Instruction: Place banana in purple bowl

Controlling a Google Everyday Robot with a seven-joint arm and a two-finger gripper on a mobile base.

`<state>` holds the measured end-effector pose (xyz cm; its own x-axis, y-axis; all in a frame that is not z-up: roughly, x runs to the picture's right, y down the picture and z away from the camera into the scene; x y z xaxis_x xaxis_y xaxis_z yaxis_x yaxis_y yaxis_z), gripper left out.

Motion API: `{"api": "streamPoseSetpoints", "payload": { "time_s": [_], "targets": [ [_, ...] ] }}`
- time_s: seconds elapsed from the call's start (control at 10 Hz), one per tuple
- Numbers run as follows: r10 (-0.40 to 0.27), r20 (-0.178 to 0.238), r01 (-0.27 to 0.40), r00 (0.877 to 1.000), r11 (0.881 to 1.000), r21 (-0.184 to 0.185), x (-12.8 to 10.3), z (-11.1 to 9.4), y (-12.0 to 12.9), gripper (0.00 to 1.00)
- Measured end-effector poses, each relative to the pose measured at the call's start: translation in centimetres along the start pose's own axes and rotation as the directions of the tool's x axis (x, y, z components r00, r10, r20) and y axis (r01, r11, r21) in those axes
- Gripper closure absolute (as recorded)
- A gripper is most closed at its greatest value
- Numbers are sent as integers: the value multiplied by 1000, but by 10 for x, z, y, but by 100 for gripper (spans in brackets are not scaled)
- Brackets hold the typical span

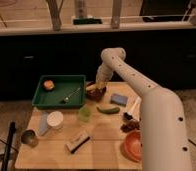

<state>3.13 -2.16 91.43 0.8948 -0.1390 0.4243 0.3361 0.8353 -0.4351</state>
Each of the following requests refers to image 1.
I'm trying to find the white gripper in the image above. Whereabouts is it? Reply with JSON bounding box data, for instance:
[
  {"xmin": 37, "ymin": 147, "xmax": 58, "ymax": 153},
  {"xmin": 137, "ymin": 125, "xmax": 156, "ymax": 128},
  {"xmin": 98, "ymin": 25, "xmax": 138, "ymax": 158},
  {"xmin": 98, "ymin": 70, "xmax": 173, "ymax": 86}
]
[{"xmin": 96, "ymin": 66, "xmax": 111, "ymax": 89}]

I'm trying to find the yellow banana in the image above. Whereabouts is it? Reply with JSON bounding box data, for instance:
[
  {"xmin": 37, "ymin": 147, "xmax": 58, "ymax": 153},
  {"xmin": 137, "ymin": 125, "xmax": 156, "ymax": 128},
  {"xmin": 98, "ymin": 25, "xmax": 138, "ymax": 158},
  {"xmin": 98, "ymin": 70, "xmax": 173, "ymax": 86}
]
[{"xmin": 86, "ymin": 84, "xmax": 97, "ymax": 91}]

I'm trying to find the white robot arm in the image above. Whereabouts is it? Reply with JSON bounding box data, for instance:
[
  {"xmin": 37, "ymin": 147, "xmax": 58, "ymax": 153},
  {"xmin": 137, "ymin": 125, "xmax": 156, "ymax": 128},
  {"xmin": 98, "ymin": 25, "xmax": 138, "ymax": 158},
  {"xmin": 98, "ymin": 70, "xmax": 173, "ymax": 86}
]
[{"xmin": 96, "ymin": 47, "xmax": 192, "ymax": 171}]

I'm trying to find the dark purple bowl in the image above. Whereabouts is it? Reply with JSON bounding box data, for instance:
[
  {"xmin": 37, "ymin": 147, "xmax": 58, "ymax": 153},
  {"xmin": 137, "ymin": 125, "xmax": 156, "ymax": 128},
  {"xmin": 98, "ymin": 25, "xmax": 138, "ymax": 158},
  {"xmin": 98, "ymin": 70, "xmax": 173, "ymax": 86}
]
[{"xmin": 86, "ymin": 82, "xmax": 106, "ymax": 102}]

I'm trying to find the blue sponge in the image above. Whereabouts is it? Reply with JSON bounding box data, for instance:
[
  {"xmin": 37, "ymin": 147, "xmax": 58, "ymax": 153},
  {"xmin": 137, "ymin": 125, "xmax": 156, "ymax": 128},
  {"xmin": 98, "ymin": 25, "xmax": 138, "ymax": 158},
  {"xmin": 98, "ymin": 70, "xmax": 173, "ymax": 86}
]
[{"xmin": 110, "ymin": 94, "xmax": 128, "ymax": 106}]

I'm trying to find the green cucumber toy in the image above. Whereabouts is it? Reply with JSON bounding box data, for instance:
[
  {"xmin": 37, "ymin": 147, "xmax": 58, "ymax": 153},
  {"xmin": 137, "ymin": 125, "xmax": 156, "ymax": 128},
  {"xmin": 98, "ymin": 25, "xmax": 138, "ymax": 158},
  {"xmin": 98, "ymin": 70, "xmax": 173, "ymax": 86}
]
[{"xmin": 96, "ymin": 107, "xmax": 120, "ymax": 114}]

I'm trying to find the green plastic tray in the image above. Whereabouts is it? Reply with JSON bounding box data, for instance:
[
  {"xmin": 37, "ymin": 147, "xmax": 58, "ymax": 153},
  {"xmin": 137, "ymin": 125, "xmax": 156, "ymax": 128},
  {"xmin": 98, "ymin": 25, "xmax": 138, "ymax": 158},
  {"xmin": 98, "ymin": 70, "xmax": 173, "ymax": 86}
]
[{"xmin": 32, "ymin": 75, "xmax": 86, "ymax": 109}]

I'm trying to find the light green cup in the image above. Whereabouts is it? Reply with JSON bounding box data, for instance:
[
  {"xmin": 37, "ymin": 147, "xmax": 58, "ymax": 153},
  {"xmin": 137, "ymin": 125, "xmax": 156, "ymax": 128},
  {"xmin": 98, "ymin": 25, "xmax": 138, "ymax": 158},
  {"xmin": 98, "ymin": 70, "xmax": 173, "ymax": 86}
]
[{"xmin": 78, "ymin": 106, "xmax": 91, "ymax": 122}]

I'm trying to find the metal spoon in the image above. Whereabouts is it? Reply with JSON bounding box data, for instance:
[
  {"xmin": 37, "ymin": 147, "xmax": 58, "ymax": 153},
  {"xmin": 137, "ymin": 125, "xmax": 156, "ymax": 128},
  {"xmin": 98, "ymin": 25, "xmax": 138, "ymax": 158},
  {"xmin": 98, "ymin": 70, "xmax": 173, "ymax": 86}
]
[{"xmin": 62, "ymin": 87, "xmax": 81, "ymax": 103}]

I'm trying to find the white black-tipped utensil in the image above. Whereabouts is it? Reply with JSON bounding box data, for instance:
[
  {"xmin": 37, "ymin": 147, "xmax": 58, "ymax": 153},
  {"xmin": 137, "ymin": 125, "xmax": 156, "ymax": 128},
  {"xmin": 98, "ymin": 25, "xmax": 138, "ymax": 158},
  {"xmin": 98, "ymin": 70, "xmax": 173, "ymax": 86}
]
[{"xmin": 124, "ymin": 97, "xmax": 141, "ymax": 120}]

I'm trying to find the orange fruit toy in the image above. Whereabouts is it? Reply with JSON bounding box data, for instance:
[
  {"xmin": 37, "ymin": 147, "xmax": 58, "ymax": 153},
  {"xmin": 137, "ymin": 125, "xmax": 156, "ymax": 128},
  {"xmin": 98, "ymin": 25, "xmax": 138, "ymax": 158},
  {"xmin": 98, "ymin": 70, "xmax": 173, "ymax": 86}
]
[{"xmin": 43, "ymin": 80, "xmax": 55, "ymax": 91}]

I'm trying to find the brown grape bunch toy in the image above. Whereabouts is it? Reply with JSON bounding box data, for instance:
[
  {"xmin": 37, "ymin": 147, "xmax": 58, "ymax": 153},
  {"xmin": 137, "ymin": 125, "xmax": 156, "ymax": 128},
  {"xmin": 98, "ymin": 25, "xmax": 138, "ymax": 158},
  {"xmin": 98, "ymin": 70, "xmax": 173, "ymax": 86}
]
[{"xmin": 121, "ymin": 120, "xmax": 140, "ymax": 133}]

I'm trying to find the green block on shelf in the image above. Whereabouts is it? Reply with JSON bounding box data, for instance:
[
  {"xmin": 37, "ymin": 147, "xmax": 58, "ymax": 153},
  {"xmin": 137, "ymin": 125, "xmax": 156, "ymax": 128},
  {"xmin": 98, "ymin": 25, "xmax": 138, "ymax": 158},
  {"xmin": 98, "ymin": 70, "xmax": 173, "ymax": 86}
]
[{"xmin": 73, "ymin": 18, "xmax": 103, "ymax": 25}]

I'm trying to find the whiteboard eraser brush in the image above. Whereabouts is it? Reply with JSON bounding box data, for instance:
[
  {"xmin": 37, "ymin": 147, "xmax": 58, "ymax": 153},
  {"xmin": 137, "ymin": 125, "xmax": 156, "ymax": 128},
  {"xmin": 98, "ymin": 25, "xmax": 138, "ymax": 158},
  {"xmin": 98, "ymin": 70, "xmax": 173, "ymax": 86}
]
[{"xmin": 66, "ymin": 131, "xmax": 90, "ymax": 154}]

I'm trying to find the white cup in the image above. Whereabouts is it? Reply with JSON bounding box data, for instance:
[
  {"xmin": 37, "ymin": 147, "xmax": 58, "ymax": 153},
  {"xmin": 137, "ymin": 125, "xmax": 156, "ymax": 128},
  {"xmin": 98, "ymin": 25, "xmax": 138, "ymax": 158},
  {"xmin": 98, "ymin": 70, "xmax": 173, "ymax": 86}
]
[{"xmin": 47, "ymin": 111, "xmax": 64, "ymax": 129}]

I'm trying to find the orange plate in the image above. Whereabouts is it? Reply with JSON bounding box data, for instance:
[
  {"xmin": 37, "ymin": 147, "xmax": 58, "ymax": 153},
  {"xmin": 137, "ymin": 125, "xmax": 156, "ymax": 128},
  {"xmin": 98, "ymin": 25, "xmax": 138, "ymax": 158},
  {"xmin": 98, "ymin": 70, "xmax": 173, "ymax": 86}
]
[{"xmin": 123, "ymin": 131, "xmax": 142, "ymax": 162}]

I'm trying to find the metal cup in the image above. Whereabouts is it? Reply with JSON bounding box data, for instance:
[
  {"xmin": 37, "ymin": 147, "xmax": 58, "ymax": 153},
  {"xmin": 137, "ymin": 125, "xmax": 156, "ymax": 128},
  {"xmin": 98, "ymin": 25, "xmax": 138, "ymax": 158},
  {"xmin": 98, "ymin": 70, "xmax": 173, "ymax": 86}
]
[{"xmin": 21, "ymin": 130, "xmax": 38, "ymax": 147}]

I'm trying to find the black pole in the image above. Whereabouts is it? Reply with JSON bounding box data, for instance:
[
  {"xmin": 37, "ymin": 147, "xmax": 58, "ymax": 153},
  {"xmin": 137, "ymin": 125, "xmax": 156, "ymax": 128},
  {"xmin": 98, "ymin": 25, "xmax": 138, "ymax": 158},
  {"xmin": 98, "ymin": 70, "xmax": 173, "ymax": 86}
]
[{"xmin": 1, "ymin": 122, "xmax": 16, "ymax": 171}]

